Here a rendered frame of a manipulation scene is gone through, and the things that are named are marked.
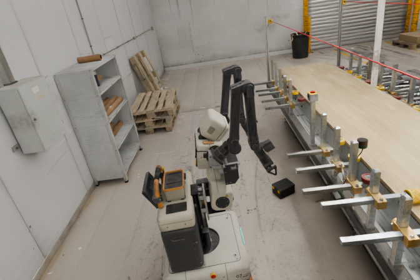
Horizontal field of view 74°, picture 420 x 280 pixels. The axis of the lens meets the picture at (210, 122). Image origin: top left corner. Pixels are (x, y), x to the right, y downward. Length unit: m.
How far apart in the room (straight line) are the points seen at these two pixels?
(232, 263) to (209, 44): 8.00
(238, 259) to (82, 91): 2.45
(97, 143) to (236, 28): 6.81
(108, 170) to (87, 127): 0.65
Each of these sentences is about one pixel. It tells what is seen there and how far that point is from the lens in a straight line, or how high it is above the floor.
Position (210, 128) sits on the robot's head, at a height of 1.33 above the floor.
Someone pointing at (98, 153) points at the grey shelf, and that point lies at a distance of 3.84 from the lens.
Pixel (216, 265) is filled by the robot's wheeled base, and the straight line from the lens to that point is 2.32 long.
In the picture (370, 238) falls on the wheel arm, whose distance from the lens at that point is 1.59.
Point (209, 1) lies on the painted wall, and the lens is 9.44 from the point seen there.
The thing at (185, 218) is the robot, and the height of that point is 0.79.
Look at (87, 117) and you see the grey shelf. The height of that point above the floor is 1.00.
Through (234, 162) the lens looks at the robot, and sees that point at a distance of 1.93.
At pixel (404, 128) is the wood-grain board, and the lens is 2.73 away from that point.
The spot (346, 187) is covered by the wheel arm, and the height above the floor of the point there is 0.86.
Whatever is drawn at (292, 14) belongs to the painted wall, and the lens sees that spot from 9.81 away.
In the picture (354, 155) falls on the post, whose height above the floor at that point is 1.07.
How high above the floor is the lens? 2.09
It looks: 24 degrees down
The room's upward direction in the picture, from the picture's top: 9 degrees counter-clockwise
